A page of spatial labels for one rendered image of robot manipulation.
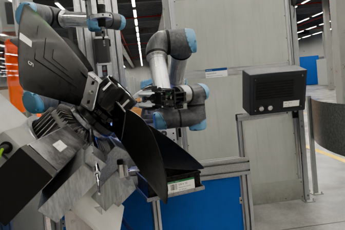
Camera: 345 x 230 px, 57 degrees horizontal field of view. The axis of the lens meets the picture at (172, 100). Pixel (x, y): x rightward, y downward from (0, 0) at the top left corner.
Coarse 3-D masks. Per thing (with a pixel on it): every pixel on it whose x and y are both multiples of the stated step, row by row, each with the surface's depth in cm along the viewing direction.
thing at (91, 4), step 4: (84, 0) 101; (88, 0) 100; (92, 0) 99; (88, 4) 100; (92, 4) 99; (88, 8) 100; (92, 8) 99; (96, 8) 100; (88, 12) 101; (92, 12) 99; (96, 12) 100; (92, 16) 100; (96, 16) 99; (100, 16) 99; (104, 16) 100; (108, 16) 100; (92, 20) 103; (96, 20) 103; (108, 20) 105
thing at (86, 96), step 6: (90, 78) 87; (90, 84) 87; (96, 84) 89; (84, 90) 84; (96, 90) 89; (84, 96) 84; (90, 96) 87; (96, 96) 89; (84, 102) 84; (90, 102) 87; (90, 108) 87
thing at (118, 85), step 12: (120, 84) 99; (108, 96) 89; (120, 96) 89; (132, 96) 99; (84, 108) 88; (96, 108) 90; (108, 108) 89; (96, 120) 87; (108, 120) 92; (108, 132) 91
